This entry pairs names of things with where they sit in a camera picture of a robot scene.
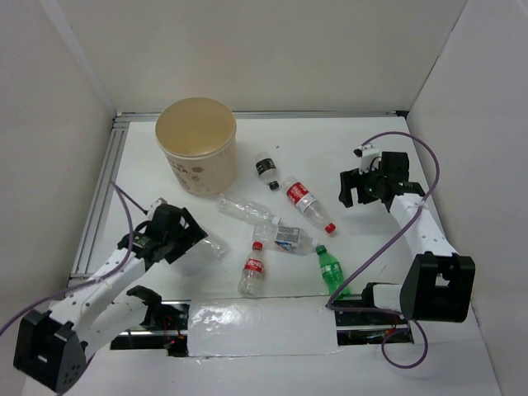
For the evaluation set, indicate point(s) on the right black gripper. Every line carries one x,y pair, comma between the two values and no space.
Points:
351,179

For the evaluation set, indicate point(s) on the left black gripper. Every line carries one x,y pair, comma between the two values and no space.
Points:
191,235

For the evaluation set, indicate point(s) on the clear bottle without label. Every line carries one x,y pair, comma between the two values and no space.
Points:
211,250

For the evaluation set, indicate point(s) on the large red label bottle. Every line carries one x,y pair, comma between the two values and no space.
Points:
308,205

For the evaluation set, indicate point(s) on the small red label cola bottle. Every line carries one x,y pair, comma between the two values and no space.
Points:
252,277

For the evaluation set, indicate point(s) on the clear bottle white blue label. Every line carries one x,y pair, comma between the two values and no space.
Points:
284,239

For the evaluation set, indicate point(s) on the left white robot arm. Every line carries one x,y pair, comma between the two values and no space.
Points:
56,346

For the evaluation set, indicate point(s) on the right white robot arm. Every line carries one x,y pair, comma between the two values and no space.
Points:
439,283

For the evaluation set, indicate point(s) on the beige round paper bin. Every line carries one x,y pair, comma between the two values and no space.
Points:
198,138

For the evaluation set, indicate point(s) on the clear crushed bottle white cap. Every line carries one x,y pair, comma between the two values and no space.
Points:
249,212

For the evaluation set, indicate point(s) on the small bottle black label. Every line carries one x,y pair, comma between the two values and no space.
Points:
267,171

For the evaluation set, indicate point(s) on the green plastic bottle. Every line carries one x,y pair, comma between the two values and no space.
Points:
330,268

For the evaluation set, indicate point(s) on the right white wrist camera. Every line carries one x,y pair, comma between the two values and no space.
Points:
369,156

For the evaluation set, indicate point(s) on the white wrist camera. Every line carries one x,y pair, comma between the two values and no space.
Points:
369,156
155,205

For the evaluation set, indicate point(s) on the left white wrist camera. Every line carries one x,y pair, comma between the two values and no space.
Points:
155,205

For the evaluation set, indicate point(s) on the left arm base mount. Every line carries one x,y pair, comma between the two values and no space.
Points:
169,332

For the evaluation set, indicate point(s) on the aluminium frame rail left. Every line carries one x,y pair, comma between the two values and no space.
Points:
86,256

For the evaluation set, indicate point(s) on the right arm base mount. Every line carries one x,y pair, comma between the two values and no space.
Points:
370,328

